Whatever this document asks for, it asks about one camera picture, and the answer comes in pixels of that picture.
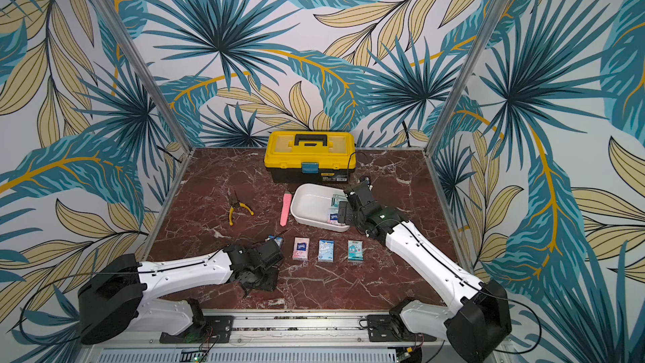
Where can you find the pink utility knife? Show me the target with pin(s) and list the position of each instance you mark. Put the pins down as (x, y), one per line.
(286, 207)

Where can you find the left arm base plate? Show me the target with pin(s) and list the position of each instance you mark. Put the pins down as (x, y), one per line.
(213, 329)

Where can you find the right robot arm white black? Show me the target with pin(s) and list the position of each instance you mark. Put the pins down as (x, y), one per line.
(475, 317)

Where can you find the pink tempo tissue pack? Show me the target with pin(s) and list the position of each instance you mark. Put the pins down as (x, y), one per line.
(333, 217)
(301, 248)

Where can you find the yellow handled pliers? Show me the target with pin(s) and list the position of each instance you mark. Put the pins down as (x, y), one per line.
(234, 204)

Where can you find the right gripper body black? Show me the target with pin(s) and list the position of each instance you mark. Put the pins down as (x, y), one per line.
(354, 207)

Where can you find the white plastic storage box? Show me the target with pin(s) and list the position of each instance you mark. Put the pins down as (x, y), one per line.
(311, 205)

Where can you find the left aluminium frame post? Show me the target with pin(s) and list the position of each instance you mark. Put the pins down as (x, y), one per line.
(124, 40)

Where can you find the aluminium frame post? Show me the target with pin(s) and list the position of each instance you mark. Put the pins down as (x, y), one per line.
(124, 40)
(481, 40)

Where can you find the teal green tissue pack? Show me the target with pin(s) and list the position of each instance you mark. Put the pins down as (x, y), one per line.
(337, 199)

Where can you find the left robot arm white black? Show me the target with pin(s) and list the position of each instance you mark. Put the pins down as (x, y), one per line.
(128, 296)

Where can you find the aluminium front rail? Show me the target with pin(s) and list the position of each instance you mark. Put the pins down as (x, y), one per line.
(281, 336)

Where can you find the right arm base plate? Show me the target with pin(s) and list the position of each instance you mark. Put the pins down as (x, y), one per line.
(393, 328)

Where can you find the right aluminium frame post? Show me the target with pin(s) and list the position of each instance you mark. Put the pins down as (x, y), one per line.
(481, 40)

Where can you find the yellow black toolbox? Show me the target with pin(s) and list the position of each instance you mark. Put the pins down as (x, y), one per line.
(310, 157)

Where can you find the teal cartoon tissue pack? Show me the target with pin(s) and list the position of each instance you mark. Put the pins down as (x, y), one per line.
(355, 252)

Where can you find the light blue cartoon tissue pack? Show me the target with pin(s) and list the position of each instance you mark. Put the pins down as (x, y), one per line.
(277, 239)

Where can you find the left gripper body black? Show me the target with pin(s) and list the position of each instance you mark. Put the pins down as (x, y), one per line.
(265, 280)

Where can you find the blue white tissue pack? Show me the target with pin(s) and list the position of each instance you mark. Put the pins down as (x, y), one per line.
(326, 251)

